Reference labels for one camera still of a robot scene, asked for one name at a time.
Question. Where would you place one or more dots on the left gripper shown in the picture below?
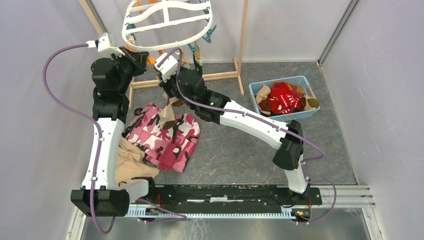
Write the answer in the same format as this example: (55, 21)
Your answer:
(138, 60)

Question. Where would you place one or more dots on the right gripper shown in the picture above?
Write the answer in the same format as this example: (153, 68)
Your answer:
(165, 85)

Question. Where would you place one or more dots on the orange clothespin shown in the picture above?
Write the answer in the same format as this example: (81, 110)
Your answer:
(150, 60)
(130, 48)

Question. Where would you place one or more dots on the tan brown striped sock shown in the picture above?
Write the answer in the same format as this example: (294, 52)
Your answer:
(172, 101)
(166, 118)

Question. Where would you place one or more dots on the teal clothespin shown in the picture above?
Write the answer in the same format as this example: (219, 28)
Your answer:
(194, 48)
(209, 33)

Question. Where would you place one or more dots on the white clip hanger frame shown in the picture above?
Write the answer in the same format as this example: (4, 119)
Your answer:
(137, 13)

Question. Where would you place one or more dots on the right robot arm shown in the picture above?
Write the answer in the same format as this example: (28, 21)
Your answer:
(211, 106)

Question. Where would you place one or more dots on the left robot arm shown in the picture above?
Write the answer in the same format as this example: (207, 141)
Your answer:
(99, 194)

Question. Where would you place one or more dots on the wooden hanger stand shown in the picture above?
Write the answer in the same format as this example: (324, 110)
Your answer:
(90, 11)

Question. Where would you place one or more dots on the brown tan socks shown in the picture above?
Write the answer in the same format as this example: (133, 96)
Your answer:
(307, 102)

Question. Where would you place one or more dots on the pink camouflage cloth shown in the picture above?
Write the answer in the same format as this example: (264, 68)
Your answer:
(167, 149)

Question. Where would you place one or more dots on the beige cloth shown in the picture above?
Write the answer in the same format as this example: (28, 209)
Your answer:
(129, 163)

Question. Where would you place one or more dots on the red white patterned sock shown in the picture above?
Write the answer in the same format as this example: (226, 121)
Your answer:
(285, 98)

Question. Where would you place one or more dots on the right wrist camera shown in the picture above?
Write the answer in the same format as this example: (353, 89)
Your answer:
(167, 69)

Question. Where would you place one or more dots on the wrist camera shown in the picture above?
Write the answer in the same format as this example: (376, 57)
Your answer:
(167, 69)
(106, 47)

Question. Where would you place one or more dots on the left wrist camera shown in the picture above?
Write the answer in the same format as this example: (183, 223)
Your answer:
(106, 47)

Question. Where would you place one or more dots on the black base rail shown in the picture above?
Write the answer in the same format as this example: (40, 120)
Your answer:
(230, 199)

